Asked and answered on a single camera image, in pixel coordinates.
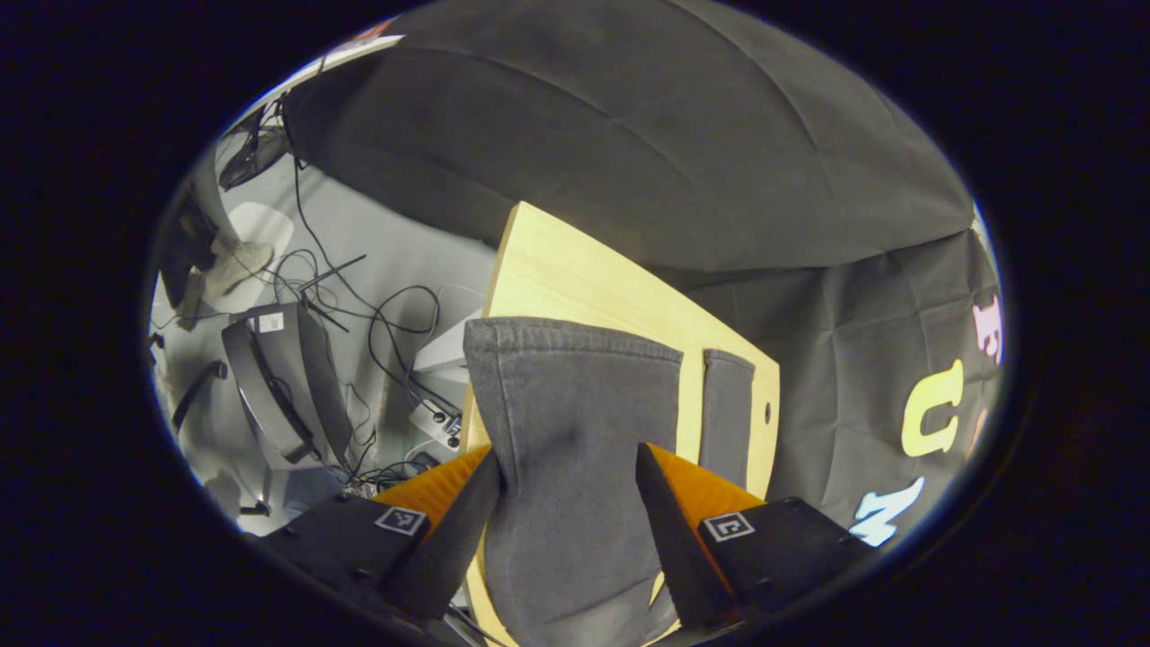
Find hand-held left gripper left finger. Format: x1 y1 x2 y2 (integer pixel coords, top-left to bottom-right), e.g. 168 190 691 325
261 445 502 621

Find white power strip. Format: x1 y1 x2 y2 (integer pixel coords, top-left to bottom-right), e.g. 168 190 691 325
411 400 464 450

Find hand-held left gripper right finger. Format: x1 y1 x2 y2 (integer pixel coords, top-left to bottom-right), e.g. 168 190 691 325
635 442 877 630

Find black backdrop cloth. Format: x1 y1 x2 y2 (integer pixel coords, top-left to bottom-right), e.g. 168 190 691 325
283 0 1005 549

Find tangled black cables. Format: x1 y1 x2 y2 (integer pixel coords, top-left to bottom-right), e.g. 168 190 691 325
265 99 468 491

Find dark grey jeans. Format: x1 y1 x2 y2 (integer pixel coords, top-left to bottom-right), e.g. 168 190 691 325
463 316 756 647

